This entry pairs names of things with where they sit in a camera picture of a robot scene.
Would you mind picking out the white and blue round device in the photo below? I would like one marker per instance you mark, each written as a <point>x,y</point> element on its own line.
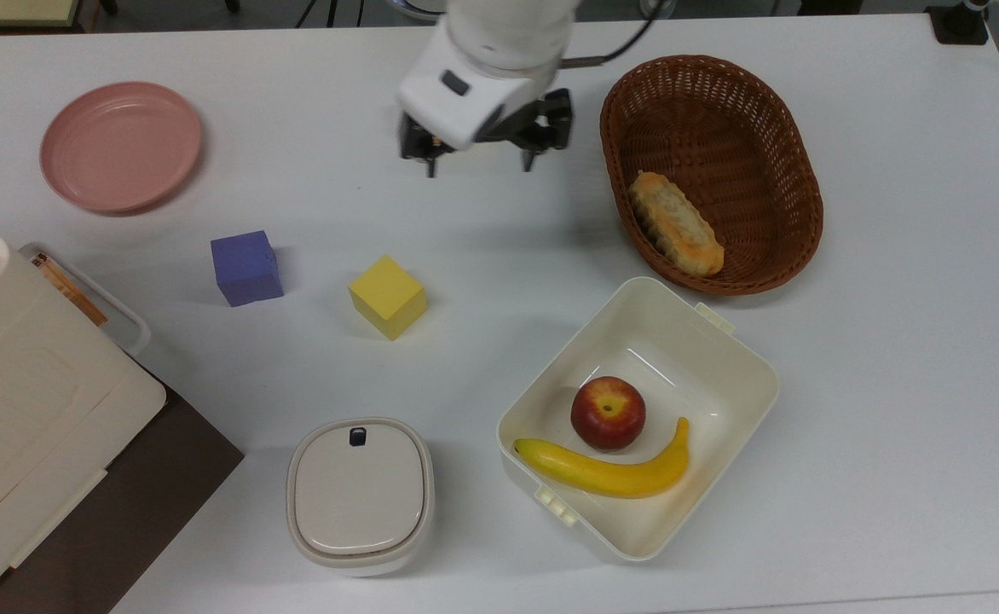
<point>418,8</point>

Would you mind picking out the yellow-green board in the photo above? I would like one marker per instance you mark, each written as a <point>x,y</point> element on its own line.
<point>14,10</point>

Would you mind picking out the brown wicker basket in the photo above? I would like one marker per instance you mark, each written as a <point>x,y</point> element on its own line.
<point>721,119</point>

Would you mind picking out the dark brown mat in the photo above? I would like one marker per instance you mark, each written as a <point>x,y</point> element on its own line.
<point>150,503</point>

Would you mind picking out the red apple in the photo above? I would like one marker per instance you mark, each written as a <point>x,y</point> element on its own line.
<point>608,413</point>

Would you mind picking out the white container with lid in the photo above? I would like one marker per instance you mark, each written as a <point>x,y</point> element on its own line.
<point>360,495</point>

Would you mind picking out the purple cube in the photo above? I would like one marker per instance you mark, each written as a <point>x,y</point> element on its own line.
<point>246,268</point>

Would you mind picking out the large cream plastic appliance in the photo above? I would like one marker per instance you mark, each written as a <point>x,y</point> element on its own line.
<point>31,409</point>

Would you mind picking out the yellow cube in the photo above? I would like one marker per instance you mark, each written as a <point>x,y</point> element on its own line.
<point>387,297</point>

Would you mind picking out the open cream plastic container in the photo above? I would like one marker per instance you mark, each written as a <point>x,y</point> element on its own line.
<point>704,375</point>

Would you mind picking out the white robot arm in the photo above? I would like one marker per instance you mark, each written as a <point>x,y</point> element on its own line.
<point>499,43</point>

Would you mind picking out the yellow banana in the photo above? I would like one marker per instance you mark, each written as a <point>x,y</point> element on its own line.
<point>610,479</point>

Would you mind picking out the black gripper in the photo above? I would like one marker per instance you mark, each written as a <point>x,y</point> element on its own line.
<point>551,119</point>

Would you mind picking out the long bread roll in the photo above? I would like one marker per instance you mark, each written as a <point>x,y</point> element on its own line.
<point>674,223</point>

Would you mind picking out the brown chopsticks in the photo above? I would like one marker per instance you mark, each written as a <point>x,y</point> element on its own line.
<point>69,288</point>

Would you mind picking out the pink round plate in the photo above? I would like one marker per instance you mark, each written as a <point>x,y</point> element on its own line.
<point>120,147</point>

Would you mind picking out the black stand base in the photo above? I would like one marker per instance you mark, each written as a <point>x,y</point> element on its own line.
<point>960,24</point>

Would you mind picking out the clear plastic tray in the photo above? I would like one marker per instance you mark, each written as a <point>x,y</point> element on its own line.
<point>120,320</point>

